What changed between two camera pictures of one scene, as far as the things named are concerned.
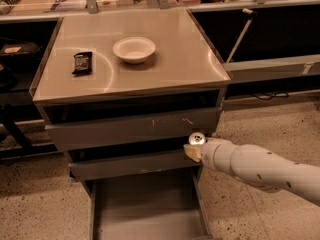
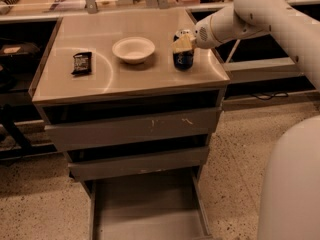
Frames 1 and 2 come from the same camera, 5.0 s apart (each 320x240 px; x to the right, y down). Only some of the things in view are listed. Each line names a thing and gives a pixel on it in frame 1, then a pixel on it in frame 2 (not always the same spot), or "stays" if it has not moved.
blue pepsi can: (197, 138) → (183, 60)
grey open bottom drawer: (166, 206) stays
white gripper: (210, 154) → (202, 34)
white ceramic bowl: (134, 50) stays
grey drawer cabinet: (121, 92) stays
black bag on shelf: (20, 56) stays
